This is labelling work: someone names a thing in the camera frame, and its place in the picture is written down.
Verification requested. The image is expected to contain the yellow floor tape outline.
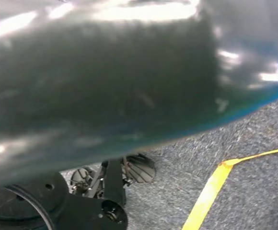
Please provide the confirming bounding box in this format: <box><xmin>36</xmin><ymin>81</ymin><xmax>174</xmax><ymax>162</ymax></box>
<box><xmin>181</xmin><ymin>146</ymin><xmax>278</xmax><ymax>230</ymax></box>

